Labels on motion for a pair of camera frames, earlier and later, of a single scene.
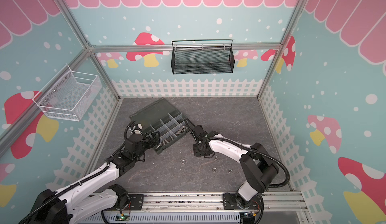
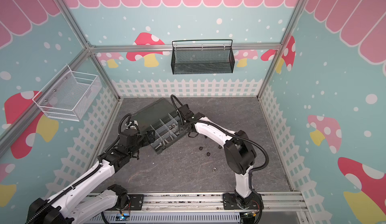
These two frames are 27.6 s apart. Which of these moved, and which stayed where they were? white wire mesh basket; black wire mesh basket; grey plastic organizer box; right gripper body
Moved: right gripper body
Stayed: white wire mesh basket; black wire mesh basket; grey plastic organizer box
